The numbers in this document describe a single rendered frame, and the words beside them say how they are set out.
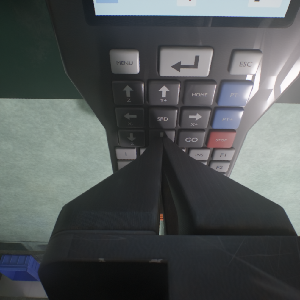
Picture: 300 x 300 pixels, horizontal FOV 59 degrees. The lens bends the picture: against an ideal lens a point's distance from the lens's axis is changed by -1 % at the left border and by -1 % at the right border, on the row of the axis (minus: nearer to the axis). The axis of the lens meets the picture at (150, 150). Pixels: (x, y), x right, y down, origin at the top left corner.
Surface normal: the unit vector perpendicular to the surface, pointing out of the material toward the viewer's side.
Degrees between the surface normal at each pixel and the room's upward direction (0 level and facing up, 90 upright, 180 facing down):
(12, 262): 90
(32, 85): 0
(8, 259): 90
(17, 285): 90
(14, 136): 0
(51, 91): 0
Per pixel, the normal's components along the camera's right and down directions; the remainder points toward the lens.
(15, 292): 0.01, -0.64
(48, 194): -0.01, 0.77
